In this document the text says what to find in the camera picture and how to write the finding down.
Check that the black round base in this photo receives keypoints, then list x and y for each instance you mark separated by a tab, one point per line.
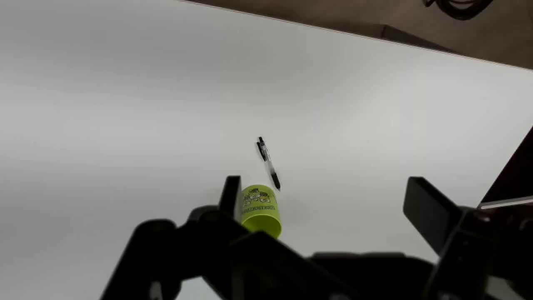
460	7

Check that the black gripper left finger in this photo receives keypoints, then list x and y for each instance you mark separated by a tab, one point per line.
231	197

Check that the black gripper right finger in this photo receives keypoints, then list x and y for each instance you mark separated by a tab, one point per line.
430	213

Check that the black pen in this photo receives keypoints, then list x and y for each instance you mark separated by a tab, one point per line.
268	163

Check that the green plastic mug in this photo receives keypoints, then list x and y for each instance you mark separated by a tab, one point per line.
258	210

